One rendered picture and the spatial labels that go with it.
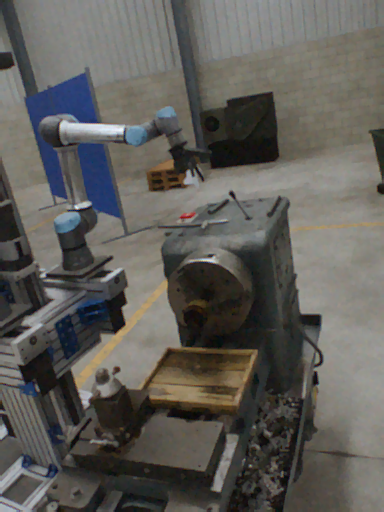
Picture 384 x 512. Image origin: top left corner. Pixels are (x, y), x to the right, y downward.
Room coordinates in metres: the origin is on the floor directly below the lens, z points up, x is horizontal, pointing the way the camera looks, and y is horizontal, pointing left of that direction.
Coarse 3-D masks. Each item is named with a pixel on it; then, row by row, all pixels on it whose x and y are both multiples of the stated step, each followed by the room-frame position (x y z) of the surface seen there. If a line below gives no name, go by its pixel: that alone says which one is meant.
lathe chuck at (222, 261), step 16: (192, 256) 1.55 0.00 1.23; (224, 256) 1.52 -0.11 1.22; (176, 272) 1.53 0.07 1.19; (192, 272) 1.50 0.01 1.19; (208, 272) 1.47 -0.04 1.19; (224, 272) 1.45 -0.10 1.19; (240, 272) 1.47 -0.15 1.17; (176, 288) 1.53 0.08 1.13; (208, 288) 1.48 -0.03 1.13; (224, 288) 1.45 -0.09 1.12; (240, 288) 1.43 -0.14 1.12; (176, 304) 1.53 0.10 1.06; (208, 320) 1.49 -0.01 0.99; (224, 320) 1.46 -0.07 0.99; (240, 320) 1.44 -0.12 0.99
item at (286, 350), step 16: (288, 304) 1.75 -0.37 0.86; (288, 320) 1.78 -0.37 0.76; (224, 336) 1.63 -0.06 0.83; (272, 336) 1.55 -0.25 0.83; (288, 336) 1.74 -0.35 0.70; (272, 352) 1.55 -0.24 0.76; (288, 352) 1.70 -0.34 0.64; (272, 368) 1.56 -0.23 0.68; (288, 368) 1.67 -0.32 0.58; (272, 384) 1.56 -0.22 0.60; (288, 384) 1.59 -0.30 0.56
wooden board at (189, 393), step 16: (176, 352) 1.48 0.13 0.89; (192, 352) 1.45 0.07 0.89; (208, 352) 1.43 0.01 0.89; (224, 352) 1.40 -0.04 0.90; (240, 352) 1.38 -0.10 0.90; (256, 352) 1.35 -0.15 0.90; (160, 368) 1.40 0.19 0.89; (176, 368) 1.38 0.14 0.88; (192, 368) 1.36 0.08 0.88; (208, 368) 1.34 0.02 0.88; (224, 368) 1.32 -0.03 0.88; (240, 368) 1.30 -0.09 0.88; (144, 384) 1.29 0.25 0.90; (160, 384) 1.30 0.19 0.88; (176, 384) 1.29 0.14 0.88; (192, 384) 1.27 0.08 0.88; (208, 384) 1.25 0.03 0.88; (224, 384) 1.23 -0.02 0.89; (240, 384) 1.19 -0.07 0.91; (160, 400) 1.20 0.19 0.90; (176, 400) 1.17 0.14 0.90; (192, 400) 1.16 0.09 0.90; (208, 400) 1.17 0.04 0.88; (224, 400) 1.15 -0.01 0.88; (240, 400) 1.13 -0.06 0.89
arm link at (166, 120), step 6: (168, 108) 1.90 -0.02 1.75; (156, 114) 1.92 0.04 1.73; (162, 114) 1.89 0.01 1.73; (168, 114) 1.89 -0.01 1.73; (174, 114) 1.91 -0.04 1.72; (156, 120) 1.91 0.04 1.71; (162, 120) 1.90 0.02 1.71; (168, 120) 1.89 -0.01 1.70; (174, 120) 1.90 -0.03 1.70; (156, 126) 1.90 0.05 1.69; (162, 126) 1.90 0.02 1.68; (168, 126) 1.89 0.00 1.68; (174, 126) 1.89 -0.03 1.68; (180, 126) 1.91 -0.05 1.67; (162, 132) 1.91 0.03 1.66; (168, 132) 1.89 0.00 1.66; (174, 132) 1.89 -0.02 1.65
